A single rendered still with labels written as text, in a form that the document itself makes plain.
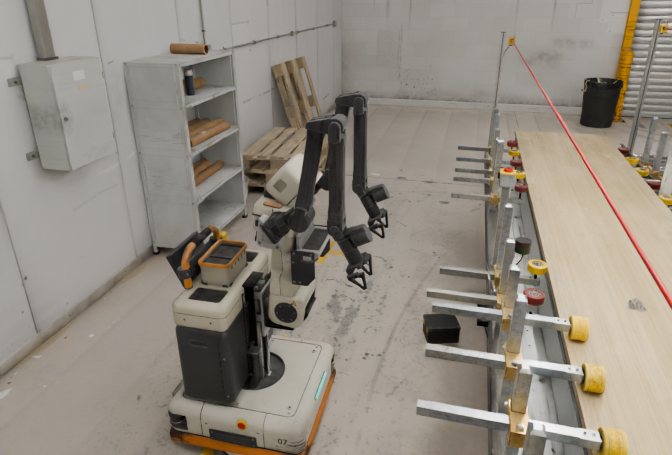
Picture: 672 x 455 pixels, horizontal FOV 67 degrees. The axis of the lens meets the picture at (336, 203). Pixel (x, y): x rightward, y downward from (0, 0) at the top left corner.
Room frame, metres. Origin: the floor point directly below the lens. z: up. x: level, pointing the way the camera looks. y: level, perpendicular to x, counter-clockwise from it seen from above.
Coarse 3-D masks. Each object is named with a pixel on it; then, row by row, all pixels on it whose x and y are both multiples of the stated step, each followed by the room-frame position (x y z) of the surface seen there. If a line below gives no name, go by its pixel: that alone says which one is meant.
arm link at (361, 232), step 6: (330, 228) 1.65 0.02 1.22; (336, 228) 1.64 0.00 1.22; (348, 228) 1.69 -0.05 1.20; (354, 228) 1.66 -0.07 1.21; (360, 228) 1.64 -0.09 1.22; (366, 228) 1.66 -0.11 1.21; (336, 234) 1.64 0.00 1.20; (342, 234) 1.66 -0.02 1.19; (348, 234) 1.65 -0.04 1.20; (354, 234) 1.65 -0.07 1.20; (360, 234) 1.64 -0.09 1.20; (366, 234) 1.63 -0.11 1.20; (336, 240) 1.64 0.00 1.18; (354, 240) 1.64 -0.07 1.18; (360, 240) 1.63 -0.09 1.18; (366, 240) 1.63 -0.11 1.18; (372, 240) 1.65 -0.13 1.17
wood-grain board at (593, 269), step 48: (528, 144) 3.81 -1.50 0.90; (528, 192) 2.85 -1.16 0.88; (576, 192) 2.79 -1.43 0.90; (624, 192) 2.79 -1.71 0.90; (576, 240) 2.17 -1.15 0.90; (624, 240) 2.17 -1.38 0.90; (576, 288) 1.75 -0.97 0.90; (624, 288) 1.75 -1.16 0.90; (624, 336) 1.44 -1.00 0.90; (576, 384) 1.21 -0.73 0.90; (624, 384) 1.21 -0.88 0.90
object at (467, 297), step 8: (432, 288) 1.82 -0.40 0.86; (432, 296) 1.79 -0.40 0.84; (440, 296) 1.78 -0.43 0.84; (448, 296) 1.78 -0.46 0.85; (456, 296) 1.77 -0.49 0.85; (464, 296) 1.76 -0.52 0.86; (472, 296) 1.75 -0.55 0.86; (480, 296) 1.75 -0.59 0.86; (488, 296) 1.75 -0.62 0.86; (496, 296) 1.75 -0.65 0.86; (488, 304) 1.73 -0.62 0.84; (528, 304) 1.70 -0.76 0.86
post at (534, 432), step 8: (528, 424) 0.82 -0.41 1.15; (536, 424) 0.81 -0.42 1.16; (528, 432) 0.80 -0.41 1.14; (536, 432) 0.79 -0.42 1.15; (544, 432) 0.79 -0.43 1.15; (528, 440) 0.79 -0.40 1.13; (536, 440) 0.79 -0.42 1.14; (544, 440) 0.79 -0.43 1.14; (528, 448) 0.79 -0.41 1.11; (536, 448) 0.79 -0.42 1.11; (544, 448) 0.79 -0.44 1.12
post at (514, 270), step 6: (510, 270) 1.52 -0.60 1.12; (516, 270) 1.51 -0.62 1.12; (510, 276) 1.52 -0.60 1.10; (516, 276) 1.51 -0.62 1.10; (510, 282) 1.52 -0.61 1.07; (516, 282) 1.51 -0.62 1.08; (510, 288) 1.52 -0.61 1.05; (516, 288) 1.51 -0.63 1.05; (510, 294) 1.52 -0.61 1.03; (504, 300) 1.54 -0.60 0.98; (510, 300) 1.51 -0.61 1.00; (504, 306) 1.52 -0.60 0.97; (510, 306) 1.51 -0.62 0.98; (504, 336) 1.52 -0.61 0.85; (498, 342) 1.54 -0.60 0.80; (504, 342) 1.51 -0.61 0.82; (498, 348) 1.52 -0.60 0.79; (498, 354) 1.52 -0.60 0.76
